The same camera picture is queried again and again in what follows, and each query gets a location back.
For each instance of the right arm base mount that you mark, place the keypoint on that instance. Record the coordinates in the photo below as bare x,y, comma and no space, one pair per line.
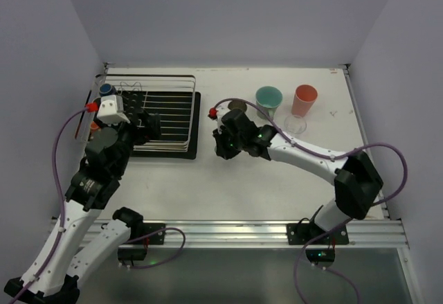
301,232

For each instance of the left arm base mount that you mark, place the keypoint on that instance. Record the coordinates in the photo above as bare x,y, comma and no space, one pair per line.
147,234

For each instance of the pink plastic cup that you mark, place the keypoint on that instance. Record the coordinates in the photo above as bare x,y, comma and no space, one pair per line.
304,97

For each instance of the orange mug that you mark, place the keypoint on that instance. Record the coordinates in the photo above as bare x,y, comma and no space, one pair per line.
94,127

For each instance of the metal wire dish rack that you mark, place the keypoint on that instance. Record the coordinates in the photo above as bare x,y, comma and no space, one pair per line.
127,82

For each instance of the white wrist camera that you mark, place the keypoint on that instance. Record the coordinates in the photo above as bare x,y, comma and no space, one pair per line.
111,110
220,112

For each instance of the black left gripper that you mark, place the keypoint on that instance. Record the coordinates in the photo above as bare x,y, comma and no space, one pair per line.
139,121

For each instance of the blue cup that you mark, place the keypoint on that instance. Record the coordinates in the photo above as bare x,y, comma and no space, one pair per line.
106,89

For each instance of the white brown cup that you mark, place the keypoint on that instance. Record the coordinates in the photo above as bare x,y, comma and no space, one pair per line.
237,104

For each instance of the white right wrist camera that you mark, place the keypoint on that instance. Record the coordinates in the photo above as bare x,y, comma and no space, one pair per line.
220,112

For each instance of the black drip tray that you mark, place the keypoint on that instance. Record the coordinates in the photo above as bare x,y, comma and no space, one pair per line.
194,138

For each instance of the aluminium front rail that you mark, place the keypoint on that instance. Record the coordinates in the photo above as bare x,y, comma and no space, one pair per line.
366,234

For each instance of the right black controller box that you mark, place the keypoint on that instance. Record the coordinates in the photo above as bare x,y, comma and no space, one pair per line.
321,257

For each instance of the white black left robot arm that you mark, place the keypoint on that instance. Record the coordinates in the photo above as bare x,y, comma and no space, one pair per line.
62,266

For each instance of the large green mug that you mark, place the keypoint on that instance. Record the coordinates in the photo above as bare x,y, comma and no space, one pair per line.
268,99

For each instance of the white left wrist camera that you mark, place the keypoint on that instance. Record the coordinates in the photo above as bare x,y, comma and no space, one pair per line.
111,110

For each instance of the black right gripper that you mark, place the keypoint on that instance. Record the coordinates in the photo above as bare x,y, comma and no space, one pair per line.
223,143

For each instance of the left black controller box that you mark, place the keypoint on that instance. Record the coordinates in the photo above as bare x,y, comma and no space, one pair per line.
131,255

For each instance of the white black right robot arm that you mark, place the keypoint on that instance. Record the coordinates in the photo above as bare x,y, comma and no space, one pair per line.
355,179

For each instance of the black controller box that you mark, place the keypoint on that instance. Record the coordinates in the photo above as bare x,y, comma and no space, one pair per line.
321,257
131,255

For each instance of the clear glass cup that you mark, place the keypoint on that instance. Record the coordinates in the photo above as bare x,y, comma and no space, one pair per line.
295,125

